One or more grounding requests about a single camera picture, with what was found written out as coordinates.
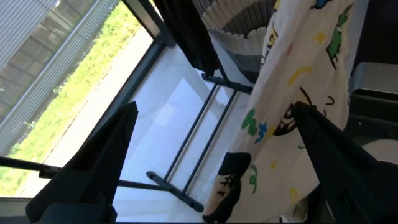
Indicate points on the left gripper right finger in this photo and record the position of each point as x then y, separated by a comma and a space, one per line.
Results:
348, 174

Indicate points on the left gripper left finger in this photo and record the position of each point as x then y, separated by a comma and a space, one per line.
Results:
93, 168

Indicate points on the black clothes rack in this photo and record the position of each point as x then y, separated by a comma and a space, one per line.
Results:
227, 83

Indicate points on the white laundry basket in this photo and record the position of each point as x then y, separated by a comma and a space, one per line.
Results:
239, 37

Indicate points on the window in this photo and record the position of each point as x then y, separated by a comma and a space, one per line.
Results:
62, 62

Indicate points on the cream printed garment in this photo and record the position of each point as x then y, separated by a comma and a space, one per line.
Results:
298, 46

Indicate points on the black garment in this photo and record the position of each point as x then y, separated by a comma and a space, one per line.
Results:
189, 34

